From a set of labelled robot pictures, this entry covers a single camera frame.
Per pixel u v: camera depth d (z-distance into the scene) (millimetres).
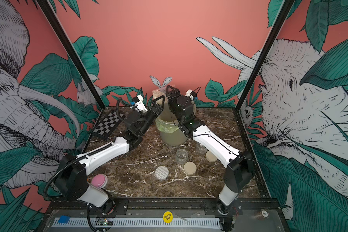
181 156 929
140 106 663
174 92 651
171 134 798
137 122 564
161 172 856
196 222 701
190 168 867
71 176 422
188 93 687
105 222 700
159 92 742
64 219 700
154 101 638
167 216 715
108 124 1043
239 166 439
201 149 954
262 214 674
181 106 546
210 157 909
